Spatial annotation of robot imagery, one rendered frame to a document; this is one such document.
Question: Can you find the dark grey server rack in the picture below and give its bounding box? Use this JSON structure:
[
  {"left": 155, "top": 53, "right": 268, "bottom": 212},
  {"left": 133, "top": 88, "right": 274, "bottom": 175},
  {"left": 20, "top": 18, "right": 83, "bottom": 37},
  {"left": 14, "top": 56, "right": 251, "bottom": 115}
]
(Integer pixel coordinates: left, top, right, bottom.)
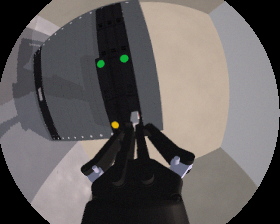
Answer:
[{"left": 31, "top": 0, "right": 163, "bottom": 141}]

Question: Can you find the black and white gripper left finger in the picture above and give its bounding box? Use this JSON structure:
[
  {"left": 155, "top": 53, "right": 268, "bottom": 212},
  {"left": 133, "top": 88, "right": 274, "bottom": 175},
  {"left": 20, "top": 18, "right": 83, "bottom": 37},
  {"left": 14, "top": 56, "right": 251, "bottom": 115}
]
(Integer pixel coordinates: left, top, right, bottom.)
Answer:
[{"left": 81, "top": 111, "right": 136, "bottom": 186}]

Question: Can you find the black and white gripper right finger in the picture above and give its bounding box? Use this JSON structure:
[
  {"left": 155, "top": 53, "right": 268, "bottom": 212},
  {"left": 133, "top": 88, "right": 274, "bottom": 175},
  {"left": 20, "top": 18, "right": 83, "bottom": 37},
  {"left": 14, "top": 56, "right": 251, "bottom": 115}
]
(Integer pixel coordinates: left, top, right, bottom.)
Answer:
[{"left": 134, "top": 111, "right": 195, "bottom": 184}]

